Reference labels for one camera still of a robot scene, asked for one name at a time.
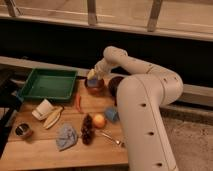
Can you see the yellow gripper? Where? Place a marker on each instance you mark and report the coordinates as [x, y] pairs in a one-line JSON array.
[[92, 74]]

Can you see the blue sponge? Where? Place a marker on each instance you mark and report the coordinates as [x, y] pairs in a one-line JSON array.
[[92, 83]]

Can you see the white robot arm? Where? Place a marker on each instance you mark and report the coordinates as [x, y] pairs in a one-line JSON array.
[[140, 95]]

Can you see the brown bowl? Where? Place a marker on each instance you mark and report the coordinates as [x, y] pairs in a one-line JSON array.
[[95, 90]]

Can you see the dark red bowl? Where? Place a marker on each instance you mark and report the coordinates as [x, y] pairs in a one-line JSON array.
[[113, 85]]

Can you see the red chili pepper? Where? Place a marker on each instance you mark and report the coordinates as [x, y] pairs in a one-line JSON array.
[[78, 103]]

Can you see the blue cup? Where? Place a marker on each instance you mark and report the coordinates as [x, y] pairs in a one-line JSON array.
[[111, 114]]

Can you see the orange apple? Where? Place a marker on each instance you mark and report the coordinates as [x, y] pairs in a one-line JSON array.
[[99, 121]]

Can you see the green plastic tray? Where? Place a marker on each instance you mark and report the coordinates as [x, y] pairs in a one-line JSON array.
[[52, 84]]

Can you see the dark grape bunch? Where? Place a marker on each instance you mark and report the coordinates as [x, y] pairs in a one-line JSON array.
[[87, 130]]

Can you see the silver fork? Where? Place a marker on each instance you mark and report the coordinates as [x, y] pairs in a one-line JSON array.
[[116, 141]]

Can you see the yellow banana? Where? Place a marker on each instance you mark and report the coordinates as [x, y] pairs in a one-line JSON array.
[[53, 117]]

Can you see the blue crumpled cloth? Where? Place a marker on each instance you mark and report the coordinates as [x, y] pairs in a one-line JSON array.
[[67, 137]]

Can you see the small metal tin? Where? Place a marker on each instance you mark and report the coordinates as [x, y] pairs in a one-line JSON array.
[[23, 131]]

